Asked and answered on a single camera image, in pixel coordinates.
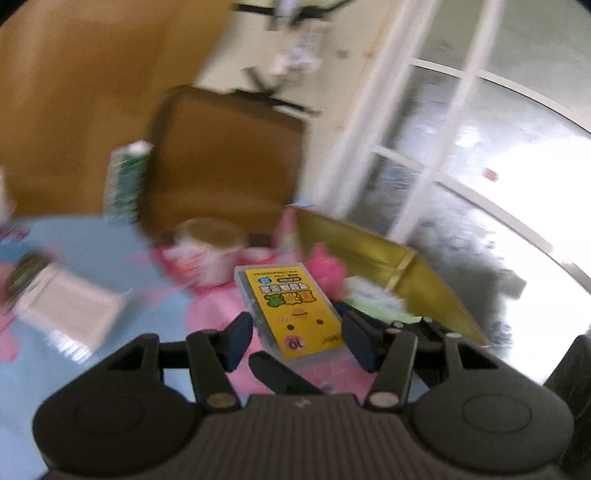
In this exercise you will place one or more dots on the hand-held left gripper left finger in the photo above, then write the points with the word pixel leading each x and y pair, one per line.
pixel 238 340

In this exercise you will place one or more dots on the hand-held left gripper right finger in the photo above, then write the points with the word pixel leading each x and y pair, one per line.
pixel 358 344

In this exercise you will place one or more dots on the clear case with yellow label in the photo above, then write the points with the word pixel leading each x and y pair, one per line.
pixel 291 309

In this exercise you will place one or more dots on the pink biscuit tin box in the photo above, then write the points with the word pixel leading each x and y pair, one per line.
pixel 415 277

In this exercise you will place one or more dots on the light green packet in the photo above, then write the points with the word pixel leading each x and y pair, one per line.
pixel 376 297

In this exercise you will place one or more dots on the pink fluffy cloth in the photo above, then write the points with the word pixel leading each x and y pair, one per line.
pixel 328 270

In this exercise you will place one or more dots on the cartoon pig printed tablecloth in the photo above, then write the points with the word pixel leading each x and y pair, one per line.
pixel 152 318

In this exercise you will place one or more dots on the white can with red label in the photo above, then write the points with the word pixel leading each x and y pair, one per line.
pixel 210 244

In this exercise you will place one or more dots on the white patterned box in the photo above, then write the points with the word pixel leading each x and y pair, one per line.
pixel 69 307

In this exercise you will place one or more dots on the brown woven chair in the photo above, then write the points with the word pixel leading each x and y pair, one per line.
pixel 221 166

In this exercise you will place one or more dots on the green drink carton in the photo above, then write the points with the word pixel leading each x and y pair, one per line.
pixel 124 184

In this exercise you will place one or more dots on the black stand legs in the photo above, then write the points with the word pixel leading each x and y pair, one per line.
pixel 277 99

